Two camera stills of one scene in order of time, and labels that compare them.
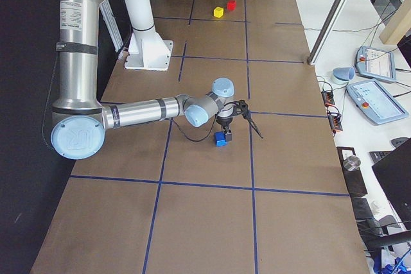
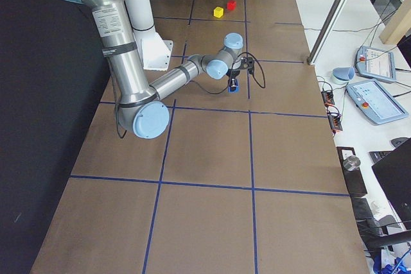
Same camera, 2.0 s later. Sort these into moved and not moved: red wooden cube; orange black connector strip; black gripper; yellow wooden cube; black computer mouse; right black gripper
Moved: right black gripper; black gripper
Not moved: yellow wooden cube; black computer mouse; red wooden cube; orange black connector strip
